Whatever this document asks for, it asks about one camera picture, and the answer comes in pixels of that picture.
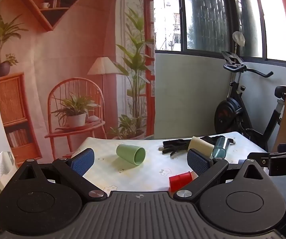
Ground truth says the printed wall tapestry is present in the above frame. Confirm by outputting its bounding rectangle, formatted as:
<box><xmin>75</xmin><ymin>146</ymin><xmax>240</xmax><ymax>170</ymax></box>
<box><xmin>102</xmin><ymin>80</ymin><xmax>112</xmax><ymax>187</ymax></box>
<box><xmin>0</xmin><ymin>0</ymin><xmax>156</xmax><ymax>167</ymax></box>

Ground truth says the clear teal cup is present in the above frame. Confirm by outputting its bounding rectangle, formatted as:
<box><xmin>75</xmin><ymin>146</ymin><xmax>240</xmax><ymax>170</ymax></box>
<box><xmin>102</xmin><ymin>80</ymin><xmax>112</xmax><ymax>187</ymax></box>
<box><xmin>212</xmin><ymin>137</ymin><xmax>230</xmax><ymax>159</ymax></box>

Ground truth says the cream cup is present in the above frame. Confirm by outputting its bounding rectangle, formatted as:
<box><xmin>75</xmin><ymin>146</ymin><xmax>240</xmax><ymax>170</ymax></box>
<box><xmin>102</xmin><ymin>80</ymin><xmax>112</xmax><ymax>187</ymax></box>
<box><xmin>188</xmin><ymin>136</ymin><xmax>214</xmax><ymax>158</ymax></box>

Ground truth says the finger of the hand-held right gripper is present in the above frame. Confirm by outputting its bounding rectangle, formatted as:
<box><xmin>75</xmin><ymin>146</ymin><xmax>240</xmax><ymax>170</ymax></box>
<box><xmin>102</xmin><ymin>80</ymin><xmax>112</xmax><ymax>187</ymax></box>
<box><xmin>247</xmin><ymin>151</ymin><xmax>270</xmax><ymax>167</ymax></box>

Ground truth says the dark framed window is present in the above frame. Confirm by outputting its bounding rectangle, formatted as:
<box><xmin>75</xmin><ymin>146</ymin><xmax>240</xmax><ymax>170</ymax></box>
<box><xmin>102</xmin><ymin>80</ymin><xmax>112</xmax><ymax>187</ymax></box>
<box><xmin>153</xmin><ymin>0</ymin><xmax>286</xmax><ymax>63</ymax></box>

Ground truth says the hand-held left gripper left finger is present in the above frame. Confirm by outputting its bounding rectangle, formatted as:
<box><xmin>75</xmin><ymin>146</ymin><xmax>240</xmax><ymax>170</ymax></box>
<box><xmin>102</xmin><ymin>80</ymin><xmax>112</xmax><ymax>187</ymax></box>
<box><xmin>18</xmin><ymin>148</ymin><xmax>108</xmax><ymax>201</ymax></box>

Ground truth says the black exercise bike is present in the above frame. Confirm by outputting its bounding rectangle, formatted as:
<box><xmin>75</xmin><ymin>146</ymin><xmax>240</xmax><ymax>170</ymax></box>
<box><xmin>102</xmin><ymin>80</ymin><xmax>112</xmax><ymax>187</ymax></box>
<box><xmin>214</xmin><ymin>51</ymin><xmax>286</xmax><ymax>153</ymax></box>

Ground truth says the black glove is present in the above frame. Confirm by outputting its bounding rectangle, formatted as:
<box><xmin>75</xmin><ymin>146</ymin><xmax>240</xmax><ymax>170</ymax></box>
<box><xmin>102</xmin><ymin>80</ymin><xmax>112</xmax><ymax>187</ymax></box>
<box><xmin>200</xmin><ymin>135</ymin><xmax>236</xmax><ymax>145</ymax></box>
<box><xmin>162</xmin><ymin>139</ymin><xmax>193</xmax><ymax>155</ymax></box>

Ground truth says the patterned tablecloth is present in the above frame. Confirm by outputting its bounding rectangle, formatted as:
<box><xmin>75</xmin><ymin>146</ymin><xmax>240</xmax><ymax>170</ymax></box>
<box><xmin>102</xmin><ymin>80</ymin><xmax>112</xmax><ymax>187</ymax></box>
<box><xmin>70</xmin><ymin>131</ymin><xmax>268</xmax><ymax>193</ymax></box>

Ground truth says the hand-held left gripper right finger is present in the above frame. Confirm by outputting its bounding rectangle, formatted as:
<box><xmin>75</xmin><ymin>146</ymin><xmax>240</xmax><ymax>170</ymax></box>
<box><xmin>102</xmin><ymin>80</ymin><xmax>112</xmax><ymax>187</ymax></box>
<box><xmin>173</xmin><ymin>149</ymin><xmax>265</xmax><ymax>201</ymax></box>

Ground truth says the red cup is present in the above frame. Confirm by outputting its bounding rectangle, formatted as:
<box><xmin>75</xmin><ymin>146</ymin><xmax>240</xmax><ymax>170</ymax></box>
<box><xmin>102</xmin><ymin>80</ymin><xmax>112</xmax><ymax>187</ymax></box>
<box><xmin>168</xmin><ymin>171</ymin><xmax>199</xmax><ymax>193</ymax></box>

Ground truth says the green cup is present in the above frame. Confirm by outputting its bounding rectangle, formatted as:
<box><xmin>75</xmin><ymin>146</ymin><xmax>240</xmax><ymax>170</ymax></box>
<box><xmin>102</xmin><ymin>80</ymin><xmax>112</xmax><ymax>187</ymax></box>
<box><xmin>116</xmin><ymin>144</ymin><xmax>146</xmax><ymax>166</ymax></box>

